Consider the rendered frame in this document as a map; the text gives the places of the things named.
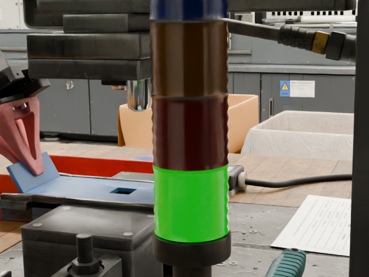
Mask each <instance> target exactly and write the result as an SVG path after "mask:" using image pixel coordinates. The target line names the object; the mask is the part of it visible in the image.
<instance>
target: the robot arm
mask: <svg viewBox="0 0 369 277"><path fill-rule="evenodd" d="M50 85H51V84H50V82H49V81H48V79H33V78H29V70H28V63H27V64H21V65H15V66H11V67H10V66H9V64H8V62H7V60H6V59H5V57H4V55H3V53H2V51H1V49H0V154H1V155H2V156H4V157H6V158H7V159H8V160H9V161H10V162H12V163H13V164H14V163H17V162H20V161H22V162H23V163H24V164H25V165H26V166H27V168H28V169H29V170H30V171H31V172H32V173H33V175H34V176H38V175H40V174H42V173H43V172H44V168H43V161H42V154H41V147H40V103H39V100H38V99H37V97H36V95H37V94H39V93H40V92H42V91H43V90H45V89H46V88H48V87H50ZM34 96H35V97H34Z"/></svg>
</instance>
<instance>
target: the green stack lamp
mask: <svg viewBox="0 0 369 277"><path fill-rule="evenodd" d="M228 167H229V164H227V165H226V166H224V167H221V168H217V169H211V170H201V171H176V170H167V169H162V168H158V167H156V166H154V165H153V170H154V174H153V180H154V185H153V190H154V197H153V200H154V204H155V205H154V214H155V216H154V223H155V228H154V232H155V234H156V235H157V236H159V237H161V238H163V239H166V240H170V241H177V242H204V241H211V240H215V239H219V238H221V237H223V236H225V235H226V234H228V232H229V227H228V222H229V216H228V211H229V206H228V200H229V195H228V189H229V185H228V178H229V174H228Z"/></svg>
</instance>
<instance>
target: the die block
mask: <svg viewBox="0 0 369 277"><path fill-rule="evenodd" d="M22 248H23V265H24V277H51V276H52V275H54V274H55V273H56V272H58V271H59V270H61V269H62V268H63V267H65V266H66V265H67V264H69V263H70V262H72V261H73V260H74V259H76V258H77V245H68V244H62V243H52V242H43V241H33V240H23V239H22ZM94 252H99V253H108V254H116V255H117V256H119V257H120V258H121V259H122V277H163V274H166V275H173V271H172V266H170V265H166V264H163V263H161V262H159V261H157V260H156V259H155V258H154V256H153V242H152V236H151V237H150V238H148V239H147V240H146V241H144V242H143V243H142V244H141V245H140V246H139V247H137V248H136V249H135V250H134V251H132V252H131V251H122V250H112V249H106V248H97V247H93V253H94Z"/></svg>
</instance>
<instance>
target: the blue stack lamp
mask: <svg viewBox="0 0 369 277"><path fill-rule="evenodd" d="M149 11H150V16H149V19H155V20H177V19H224V18H228V14H227V11H228V1H227V0H150V2H149Z"/></svg>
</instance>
